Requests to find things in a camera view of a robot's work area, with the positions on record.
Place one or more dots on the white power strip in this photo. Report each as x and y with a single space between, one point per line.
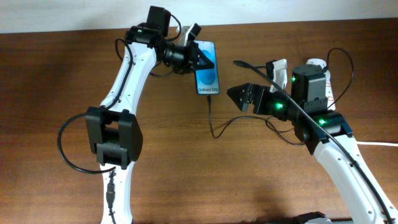
328 90

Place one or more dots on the blue Galaxy smartphone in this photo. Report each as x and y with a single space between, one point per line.
207 81

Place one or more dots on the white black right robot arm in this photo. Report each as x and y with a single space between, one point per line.
325 133

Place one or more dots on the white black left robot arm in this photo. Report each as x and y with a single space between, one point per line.
113 130

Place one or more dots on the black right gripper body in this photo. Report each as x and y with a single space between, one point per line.
267 106

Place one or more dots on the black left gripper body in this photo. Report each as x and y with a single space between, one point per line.
189 60

